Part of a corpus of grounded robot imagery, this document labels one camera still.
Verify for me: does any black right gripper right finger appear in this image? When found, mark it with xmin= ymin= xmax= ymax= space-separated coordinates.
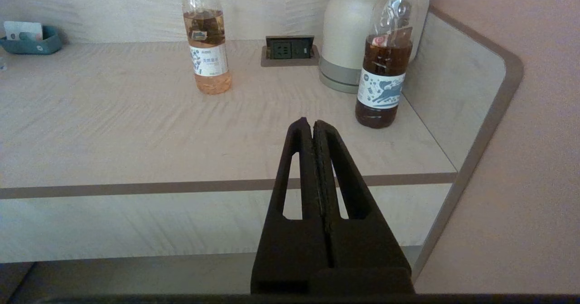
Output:
xmin=313 ymin=120 xmax=416 ymax=295

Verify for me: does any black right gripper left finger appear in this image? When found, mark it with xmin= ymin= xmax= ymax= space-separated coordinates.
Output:
xmin=251 ymin=117 xmax=335 ymax=295

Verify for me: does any grey kettle base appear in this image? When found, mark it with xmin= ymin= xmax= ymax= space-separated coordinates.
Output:
xmin=318 ymin=56 xmax=364 ymax=94

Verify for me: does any dark brown tea bottle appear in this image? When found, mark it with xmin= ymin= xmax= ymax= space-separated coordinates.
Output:
xmin=354 ymin=0 xmax=418 ymax=129

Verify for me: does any black power socket panel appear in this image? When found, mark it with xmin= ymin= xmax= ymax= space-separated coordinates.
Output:
xmin=260 ymin=35 xmax=320 ymax=68

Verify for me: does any white electric kettle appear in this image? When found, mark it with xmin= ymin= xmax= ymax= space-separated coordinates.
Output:
xmin=321 ymin=0 xmax=430 ymax=76

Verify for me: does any light amber tea bottle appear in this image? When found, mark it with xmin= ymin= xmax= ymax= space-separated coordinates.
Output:
xmin=181 ymin=0 xmax=232 ymax=95

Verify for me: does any small teal tray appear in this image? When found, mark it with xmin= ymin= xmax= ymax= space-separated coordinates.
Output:
xmin=0 ymin=25 xmax=63 ymax=55

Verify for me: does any white sachet card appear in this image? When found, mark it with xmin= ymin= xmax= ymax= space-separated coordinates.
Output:
xmin=3 ymin=21 xmax=44 ymax=41

